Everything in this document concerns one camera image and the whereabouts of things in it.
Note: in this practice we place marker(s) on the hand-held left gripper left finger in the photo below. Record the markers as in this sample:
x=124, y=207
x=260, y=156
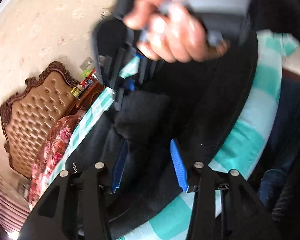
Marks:
x=120, y=167

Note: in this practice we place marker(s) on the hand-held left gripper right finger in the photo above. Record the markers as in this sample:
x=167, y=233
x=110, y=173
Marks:
x=178, y=165

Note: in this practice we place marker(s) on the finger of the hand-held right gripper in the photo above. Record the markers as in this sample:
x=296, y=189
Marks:
x=107, y=45
x=150, y=67

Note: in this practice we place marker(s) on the black pants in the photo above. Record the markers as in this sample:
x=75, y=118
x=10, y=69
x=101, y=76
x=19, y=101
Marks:
x=202, y=117

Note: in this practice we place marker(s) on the person's right hand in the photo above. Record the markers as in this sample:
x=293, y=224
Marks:
x=180, y=40

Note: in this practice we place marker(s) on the green tissue pack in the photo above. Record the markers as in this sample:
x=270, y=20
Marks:
x=88, y=72

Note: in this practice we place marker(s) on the cluster of small bottles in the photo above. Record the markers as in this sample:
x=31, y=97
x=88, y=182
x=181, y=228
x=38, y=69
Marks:
x=90, y=82

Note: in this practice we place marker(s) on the black leather armchair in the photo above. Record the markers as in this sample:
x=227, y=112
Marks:
x=123, y=3

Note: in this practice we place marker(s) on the dark wooden nightstand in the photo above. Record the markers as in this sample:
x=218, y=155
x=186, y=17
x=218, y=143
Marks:
x=90, y=97

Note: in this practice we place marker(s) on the red floral quilt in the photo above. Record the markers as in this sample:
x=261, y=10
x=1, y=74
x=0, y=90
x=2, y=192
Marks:
x=55, y=140

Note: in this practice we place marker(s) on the teal white checked tablecloth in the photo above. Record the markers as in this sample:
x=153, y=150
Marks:
x=252, y=130

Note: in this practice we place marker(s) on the tufted leather carved headboard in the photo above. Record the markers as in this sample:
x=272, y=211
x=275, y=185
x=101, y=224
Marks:
x=35, y=120

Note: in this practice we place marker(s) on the person's blue jeans legs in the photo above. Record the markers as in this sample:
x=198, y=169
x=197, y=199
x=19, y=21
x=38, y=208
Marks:
x=285, y=130

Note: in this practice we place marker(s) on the pink curtain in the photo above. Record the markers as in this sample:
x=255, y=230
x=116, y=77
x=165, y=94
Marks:
x=7, y=205

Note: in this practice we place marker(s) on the white wall socket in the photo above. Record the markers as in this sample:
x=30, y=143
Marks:
x=86, y=63

